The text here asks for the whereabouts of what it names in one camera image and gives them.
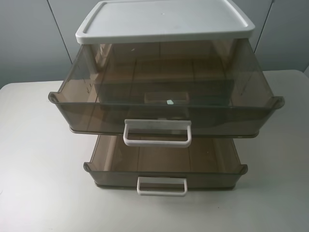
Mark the smoky transparent drawer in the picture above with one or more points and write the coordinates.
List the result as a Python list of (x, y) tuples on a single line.
[(208, 163), (235, 103)]

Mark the white upper drawer handle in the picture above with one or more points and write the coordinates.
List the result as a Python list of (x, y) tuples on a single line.
[(157, 128)]

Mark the white drawer handle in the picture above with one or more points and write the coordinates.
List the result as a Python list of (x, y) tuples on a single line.
[(157, 128), (162, 186)]

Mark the white lower drawer handle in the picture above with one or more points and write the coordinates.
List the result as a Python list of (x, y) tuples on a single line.
[(162, 186)]

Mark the white plastic drawer cabinet frame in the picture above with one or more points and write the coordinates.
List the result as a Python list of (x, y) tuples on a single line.
[(199, 37)]

